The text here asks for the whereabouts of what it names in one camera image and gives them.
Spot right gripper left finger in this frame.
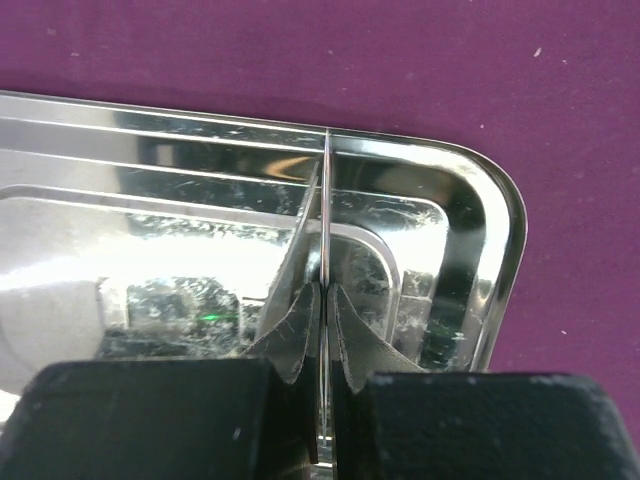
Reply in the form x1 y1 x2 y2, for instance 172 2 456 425
1 283 321 479

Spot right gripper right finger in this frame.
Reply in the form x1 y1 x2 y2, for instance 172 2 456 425
326 284 639 479

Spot broad steel tweezers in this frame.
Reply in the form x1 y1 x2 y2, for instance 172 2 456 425
248 131 332 457

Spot purple surgical cloth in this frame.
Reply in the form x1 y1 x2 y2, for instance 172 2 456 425
1 1 639 479

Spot steel instrument tray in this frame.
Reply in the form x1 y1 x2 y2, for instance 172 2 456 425
1 92 527 402

